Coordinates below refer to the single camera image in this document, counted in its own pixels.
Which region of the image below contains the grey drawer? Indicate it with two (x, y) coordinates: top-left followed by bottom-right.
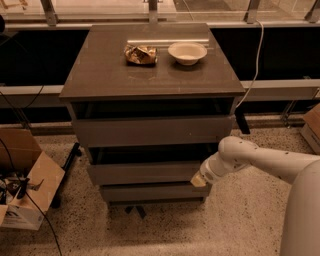
(88, 143), (218, 185)
(68, 102), (235, 147)
(100, 182), (211, 202)

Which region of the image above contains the white paper bowl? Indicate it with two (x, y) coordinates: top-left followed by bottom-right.
(168, 42), (207, 66)

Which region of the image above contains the black tripod leg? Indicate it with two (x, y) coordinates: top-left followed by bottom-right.
(51, 142), (82, 208)

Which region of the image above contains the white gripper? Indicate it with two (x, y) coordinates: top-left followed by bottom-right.
(191, 156), (221, 187)

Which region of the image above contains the crumpled snack bag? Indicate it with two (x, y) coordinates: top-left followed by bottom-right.
(124, 44), (157, 65)

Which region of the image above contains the cardboard box right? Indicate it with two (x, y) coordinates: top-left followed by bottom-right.
(301, 103), (320, 155)

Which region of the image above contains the white cable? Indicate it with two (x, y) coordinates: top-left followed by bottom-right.
(234, 19), (265, 110)

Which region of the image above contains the metal window railing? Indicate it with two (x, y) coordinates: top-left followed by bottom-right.
(0, 0), (320, 30)

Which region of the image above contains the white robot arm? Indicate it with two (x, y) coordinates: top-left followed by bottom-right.
(191, 136), (320, 256)

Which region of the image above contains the grey bottom drawer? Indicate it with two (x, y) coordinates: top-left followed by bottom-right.
(100, 182), (211, 202)

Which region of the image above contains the grey top drawer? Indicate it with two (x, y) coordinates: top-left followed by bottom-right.
(68, 102), (235, 147)

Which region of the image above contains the open cardboard box left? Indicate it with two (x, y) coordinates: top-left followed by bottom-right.
(0, 129), (64, 230)

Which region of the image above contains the grey drawer cabinet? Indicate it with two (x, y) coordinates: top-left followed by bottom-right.
(60, 24), (245, 205)

